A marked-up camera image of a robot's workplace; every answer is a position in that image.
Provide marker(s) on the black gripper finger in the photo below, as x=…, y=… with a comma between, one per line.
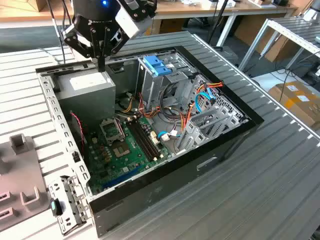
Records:
x=107, y=42
x=75, y=40

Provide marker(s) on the grey metal disk bay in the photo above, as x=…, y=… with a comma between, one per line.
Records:
x=192, y=130

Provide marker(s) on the light brown cardboard box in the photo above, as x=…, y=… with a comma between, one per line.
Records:
x=37, y=5

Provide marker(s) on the blue drive carrier tab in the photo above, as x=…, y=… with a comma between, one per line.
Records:
x=155, y=63

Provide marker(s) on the wooden top desk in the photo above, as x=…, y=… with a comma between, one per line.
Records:
x=25, y=15

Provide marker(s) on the grey power supply unit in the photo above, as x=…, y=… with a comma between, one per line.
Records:
x=85, y=100

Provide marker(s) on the small brown cardboard box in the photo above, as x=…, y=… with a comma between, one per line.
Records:
x=172, y=26

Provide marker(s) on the grey metal drive cage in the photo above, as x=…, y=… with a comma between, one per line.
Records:
x=175, y=82

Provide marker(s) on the black RAM slot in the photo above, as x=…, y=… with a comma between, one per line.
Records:
x=148, y=140
x=140, y=142

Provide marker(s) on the CPU socket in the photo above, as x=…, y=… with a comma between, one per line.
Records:
x=121, y=151

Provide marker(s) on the black tripod stand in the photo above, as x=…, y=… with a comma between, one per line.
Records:
x=218, y=25

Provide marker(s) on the green motherboard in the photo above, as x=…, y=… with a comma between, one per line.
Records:
x=120, y=170

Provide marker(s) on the blue expansion slot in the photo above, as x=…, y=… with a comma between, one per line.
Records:
x=120, y=178

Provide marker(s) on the large flat cardboard sheet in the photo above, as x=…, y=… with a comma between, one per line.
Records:
x=250, y=32

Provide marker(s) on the grey parts rack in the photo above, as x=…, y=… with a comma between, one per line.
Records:
x=17, y=175

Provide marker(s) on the black open PC case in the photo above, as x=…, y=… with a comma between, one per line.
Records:
x=175, y=185

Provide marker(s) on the black teal latch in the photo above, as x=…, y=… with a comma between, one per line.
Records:
x=53, y=206

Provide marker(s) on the cardboard box with labels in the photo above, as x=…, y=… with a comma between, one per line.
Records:
x=300, y=110

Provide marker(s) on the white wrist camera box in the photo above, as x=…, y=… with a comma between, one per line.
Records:
x=130, y=23

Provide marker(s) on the small black case switch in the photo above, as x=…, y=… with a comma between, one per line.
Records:
x=75, y=157

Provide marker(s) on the metal slot retainer bracket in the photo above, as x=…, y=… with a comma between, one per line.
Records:
x=75, y=200

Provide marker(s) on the aluminium frame slat table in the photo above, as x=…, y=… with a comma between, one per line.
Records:
x=273, y=23

